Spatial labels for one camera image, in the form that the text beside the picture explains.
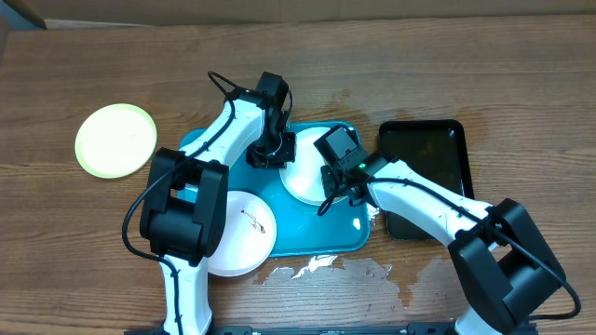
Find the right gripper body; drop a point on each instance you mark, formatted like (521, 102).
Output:
(334, 179)

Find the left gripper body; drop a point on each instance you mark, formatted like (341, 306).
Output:
(275, 152)

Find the white plate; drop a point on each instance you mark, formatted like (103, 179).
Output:
(249, 235)
(302, 178)

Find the yellow green rimmed plate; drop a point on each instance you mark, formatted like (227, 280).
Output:
(115, 141)

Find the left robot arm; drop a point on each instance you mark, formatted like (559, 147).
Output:
(184, 204)

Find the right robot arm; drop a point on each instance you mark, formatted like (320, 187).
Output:
(504, 264)

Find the teal plastic tray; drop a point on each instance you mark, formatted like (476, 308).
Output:
(301, 231)

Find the black water tray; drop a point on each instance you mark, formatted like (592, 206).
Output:
(435, 149)

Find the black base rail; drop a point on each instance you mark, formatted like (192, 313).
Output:
(415, 328)

